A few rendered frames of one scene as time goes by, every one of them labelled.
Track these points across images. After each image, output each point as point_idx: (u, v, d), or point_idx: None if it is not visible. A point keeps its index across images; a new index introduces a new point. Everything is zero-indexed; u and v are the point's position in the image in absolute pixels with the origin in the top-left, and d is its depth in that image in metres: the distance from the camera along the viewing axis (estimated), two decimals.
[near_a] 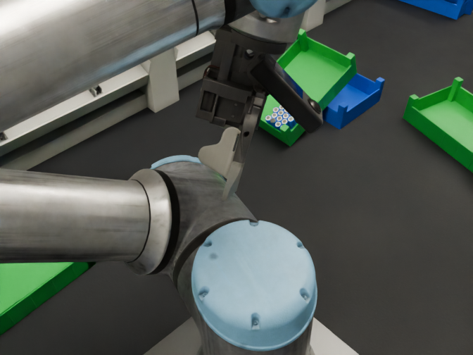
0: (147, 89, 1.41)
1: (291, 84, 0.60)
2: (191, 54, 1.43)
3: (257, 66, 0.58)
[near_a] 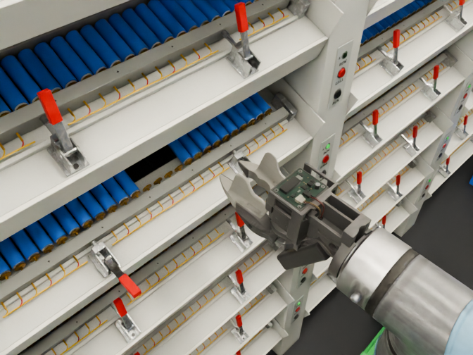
0: None
1: None
2: (315, 306, 1.53)
3: (320, 253, 0.58)
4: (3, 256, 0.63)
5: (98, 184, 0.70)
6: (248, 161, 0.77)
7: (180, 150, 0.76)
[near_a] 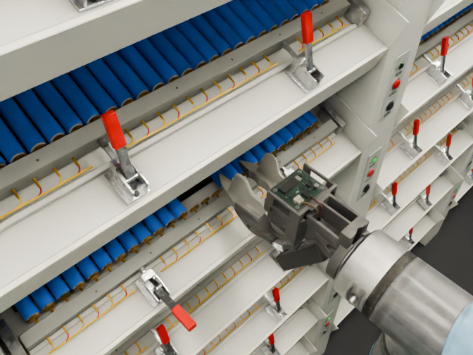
0: None
1: None
2: (342, 319, 1.48)
3: (318, 255, 0.58)
4: (47, 285, 0.58)
5: None
6: None
7: (228, 167, 0.71)
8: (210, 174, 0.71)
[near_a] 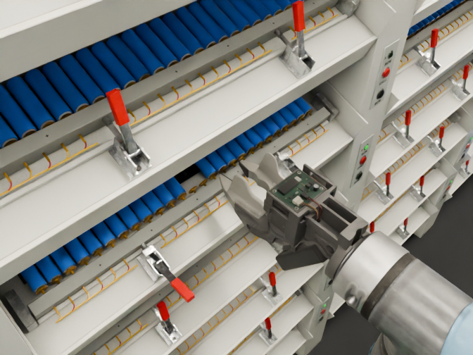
0: None
1: None
2: (338, 308, 1.51)
3: (317, 256, 0.58)
4: (54, 259, 0.62)
5: None
6: (293, 163, 0.76)
7: (224, 151, 0.75)
8: (208, 158, 0.74)
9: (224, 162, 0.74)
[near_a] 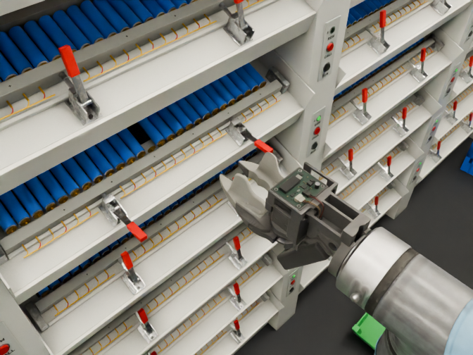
0: (272, 315, 1.58)
1: None
2: (310, 281, 1.60)
3: (320, 253, 0.58)
4: (23, 204, 0.70)
5: (108, 145, 0.77)
6: (244, 127, 0.84)
7: (182, 116, 0.83)
8: (167, 122, 0.83)
9: (181, 125, 0.83)
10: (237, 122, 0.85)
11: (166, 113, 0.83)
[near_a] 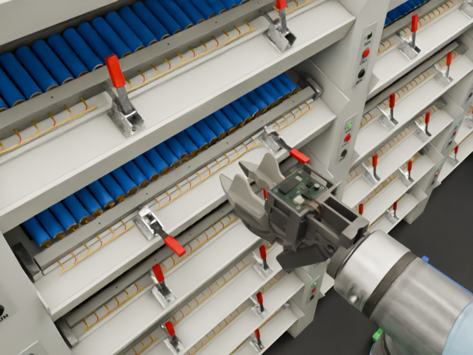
0: None
1: None
2: (329, 288, 1.57)
3: (319, 255, 0.58)
4: (58, 218, 0.67)
5: (141, 155, 0.75)
6: (279, 135, 0.82)
7: (215, 125, 0.81)
8: (200, 130, 0.80)
9: (215, 134, 0.80)
10: None
11: (199, 122, 0.80)
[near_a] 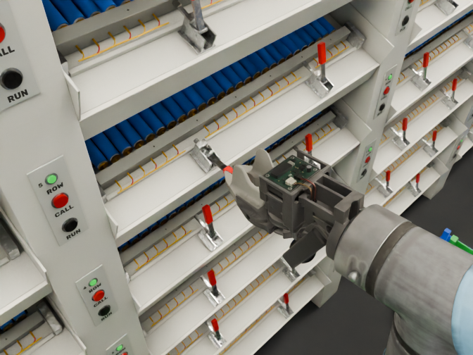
0: None
1: None
2: None
3: (318, 239, 0.56)
4: (112, 141, 0.68)
5: (188, 85, 0.76)
6: None
7: (258, 60, 0.82)
8: (243, 65, 0.81)
9: (257, 69, 0.81)
10: (311, 68, 0.84)
11: (243, 57, 0.81)
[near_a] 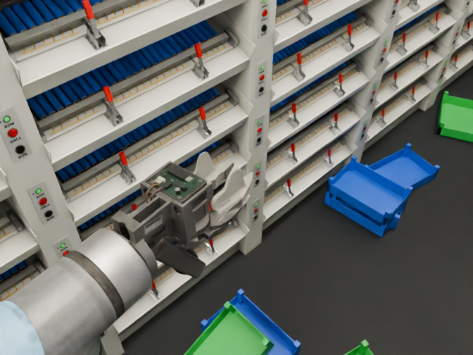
0: None
1: None
2: (132, 322, 1.64)
3: None
4: None
5: None
6: None
7: None
8: None
9: None
10: None
11: None
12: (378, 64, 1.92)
